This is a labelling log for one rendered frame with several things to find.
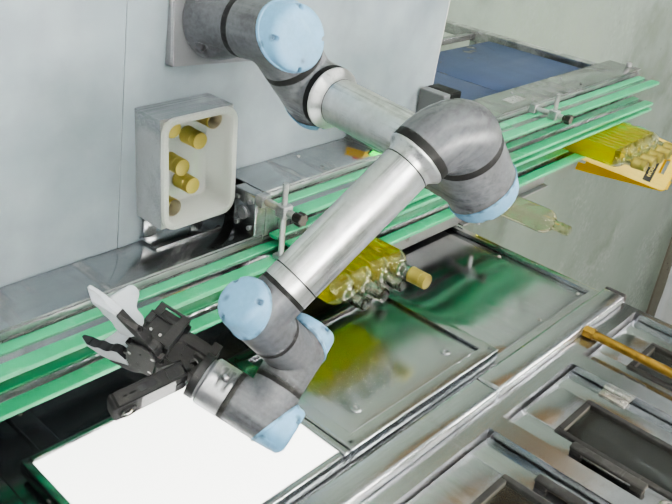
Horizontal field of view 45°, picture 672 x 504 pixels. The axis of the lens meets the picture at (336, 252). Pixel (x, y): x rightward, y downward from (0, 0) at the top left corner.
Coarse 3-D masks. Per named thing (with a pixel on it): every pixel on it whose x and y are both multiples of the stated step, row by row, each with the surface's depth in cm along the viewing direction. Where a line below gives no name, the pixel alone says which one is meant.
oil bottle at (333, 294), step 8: (344, 272) 163; (336, 280) 160; (344, 280) 160; (352, 280) 162; (328, 288) 160; (336, 288) 159; (344, 288) 159; (320, 296) 162; (328, 296) 161; (336, 296) 160; (336, 304) 161
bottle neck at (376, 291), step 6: (366, 282) 163; (372, 282) 163; (366, 288) 163; (372, 288) 162; (378, 288) 162; (384, 288) 161; (372, 294) 162; (378, 294) 161; (384, 294) 163; (378, 300) 162; (384, 300) 163
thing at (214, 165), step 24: (192, 120) 146; (168, 144) 144; (216, 144) 159; (168, 168) 147; (192, 168) 160; (216, 168) 161; (168, 192) 149; (216, 192) 164; (168, 216) 151; (192, 216) 157
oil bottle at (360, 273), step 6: (354, 264) 166; (360, 264) 167; (348, 270) 164; (354, 270) 164; (360, 270) 164; (366, 270) 165; (354, 276) 163; (360, 276) 163; (366, 276) 164; (354, 282) 163; (360, 282) 163; (354, 288) 164; (360, 288) 164
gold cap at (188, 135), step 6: (186, 126) 154; (180, 132) 154; (186, 132) 153; (192, 132) 153; (198, 132) 152; (180, 138) 154; (186, 138) 153; (192, 138) 152; (198, 138) 153; (204, 138) 154; (192, 144) 152; (198, 144) 153; (204, 144) 154
